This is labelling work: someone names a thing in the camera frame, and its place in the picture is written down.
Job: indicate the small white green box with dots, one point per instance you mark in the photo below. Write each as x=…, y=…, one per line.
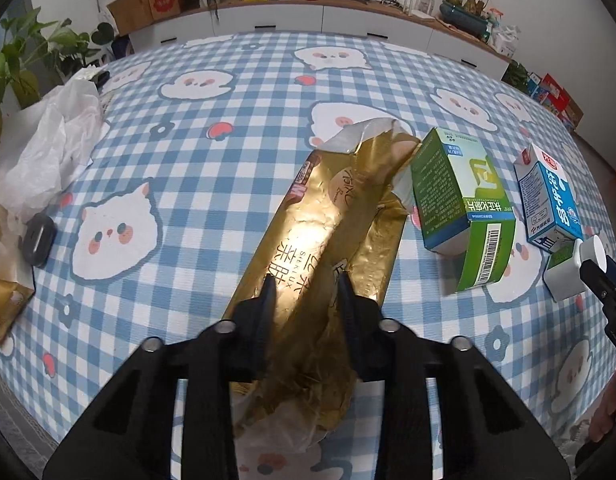
x=567, y=272

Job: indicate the large gold packaging bag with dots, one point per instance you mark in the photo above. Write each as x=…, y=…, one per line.
x=313, y=240

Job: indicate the black oval gadget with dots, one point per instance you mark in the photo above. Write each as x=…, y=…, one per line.
x=38, y=237

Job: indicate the blue white milk carton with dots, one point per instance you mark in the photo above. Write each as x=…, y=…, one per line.
x=547, y=200

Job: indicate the white router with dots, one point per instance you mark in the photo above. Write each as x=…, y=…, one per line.
x=420, y=5

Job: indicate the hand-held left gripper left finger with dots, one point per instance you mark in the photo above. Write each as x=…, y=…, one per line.
x=260, y=320

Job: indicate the brown cardboard boxes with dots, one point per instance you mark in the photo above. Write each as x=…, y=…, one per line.
x=148, y=2

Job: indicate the blue checked tablecloth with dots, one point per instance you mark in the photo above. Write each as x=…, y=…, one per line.
x=188, y=160

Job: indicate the small gold packaging bag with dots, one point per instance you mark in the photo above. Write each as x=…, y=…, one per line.
x=3, y=290

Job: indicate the red printed boxes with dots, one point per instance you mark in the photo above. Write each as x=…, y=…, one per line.
x=555, y=97

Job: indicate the person's right hand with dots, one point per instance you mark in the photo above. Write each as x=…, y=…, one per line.
x=610, y=410

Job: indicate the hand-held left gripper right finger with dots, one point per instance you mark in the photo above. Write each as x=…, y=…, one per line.
x=353, y=320

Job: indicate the bonsai in blue pot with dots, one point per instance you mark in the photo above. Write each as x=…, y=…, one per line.
x=465, y=12

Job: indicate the large leafy green houseplant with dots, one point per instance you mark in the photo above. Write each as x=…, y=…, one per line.
x=23, y=70

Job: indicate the white packet bag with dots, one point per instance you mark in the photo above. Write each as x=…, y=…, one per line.
x=507, y=40

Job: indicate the white plastic bag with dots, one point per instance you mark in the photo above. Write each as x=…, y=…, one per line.
x=48, y=140

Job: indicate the white television cabinet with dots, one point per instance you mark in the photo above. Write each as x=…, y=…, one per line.
x=288, y=17

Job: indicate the large green white carton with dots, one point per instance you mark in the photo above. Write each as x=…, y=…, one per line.
x=452, y=195

